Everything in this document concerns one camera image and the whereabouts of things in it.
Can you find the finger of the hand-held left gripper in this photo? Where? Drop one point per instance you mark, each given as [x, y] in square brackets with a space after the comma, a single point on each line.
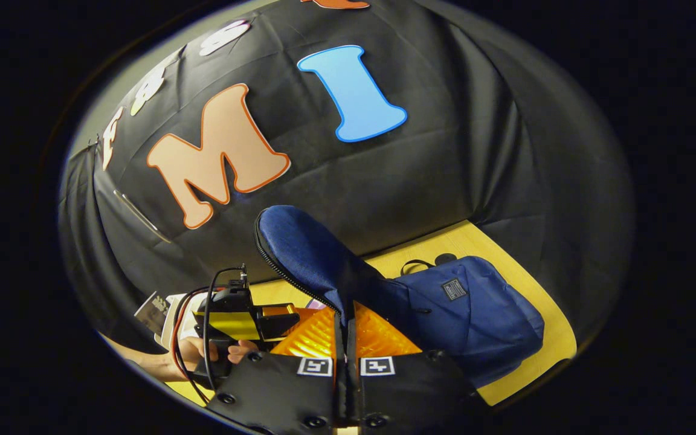
[278, 323]

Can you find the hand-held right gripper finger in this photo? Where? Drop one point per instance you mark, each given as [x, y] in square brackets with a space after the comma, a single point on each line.
[339, 386]
[352, 389]

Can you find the white plastic bookshelf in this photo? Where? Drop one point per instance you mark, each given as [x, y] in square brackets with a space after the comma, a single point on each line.
[191, 320]

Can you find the dark cover book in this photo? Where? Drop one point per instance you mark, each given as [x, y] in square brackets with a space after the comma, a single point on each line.
[153, 314]

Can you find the blue schoolbag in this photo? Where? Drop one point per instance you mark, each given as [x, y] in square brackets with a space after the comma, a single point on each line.
[475, 314]

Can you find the silver metal strip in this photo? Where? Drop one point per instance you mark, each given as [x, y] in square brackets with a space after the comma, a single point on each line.
[139, 215]

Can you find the black table grommet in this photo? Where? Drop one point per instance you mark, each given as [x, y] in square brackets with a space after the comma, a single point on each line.
[446, 258]

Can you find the black backdrop cloth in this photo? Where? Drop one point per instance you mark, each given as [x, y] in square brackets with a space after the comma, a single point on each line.
[475, 151]

